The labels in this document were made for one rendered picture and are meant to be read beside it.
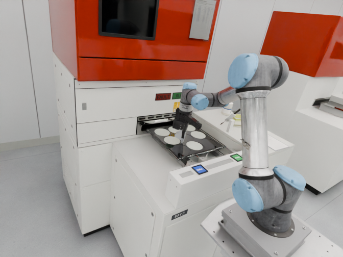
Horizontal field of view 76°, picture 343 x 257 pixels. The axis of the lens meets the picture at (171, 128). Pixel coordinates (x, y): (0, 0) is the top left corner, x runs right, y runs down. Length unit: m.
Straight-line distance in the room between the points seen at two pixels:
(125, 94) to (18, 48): 1.55
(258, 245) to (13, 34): 2.52
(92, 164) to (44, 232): 0.77
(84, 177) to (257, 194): 1.07
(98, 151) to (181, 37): 0.83
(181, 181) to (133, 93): 0.64
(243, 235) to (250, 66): 0.62
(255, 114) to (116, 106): 0.82
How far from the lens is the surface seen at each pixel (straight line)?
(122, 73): 1.23
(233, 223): 0.97
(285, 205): 0.94
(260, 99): 0.79
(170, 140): 1.35
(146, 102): 1.41
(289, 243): 1.00
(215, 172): 1.06
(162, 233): 1.10
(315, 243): 1.19
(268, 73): 0.81
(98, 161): 1.48
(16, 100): 2.81
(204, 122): 1.57
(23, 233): 2.10
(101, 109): 1.31
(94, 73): 1.18
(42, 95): 2.80
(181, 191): 0.97
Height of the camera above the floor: 1.56
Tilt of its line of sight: 26 degrees down
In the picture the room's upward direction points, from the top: 9 degrees clockwise
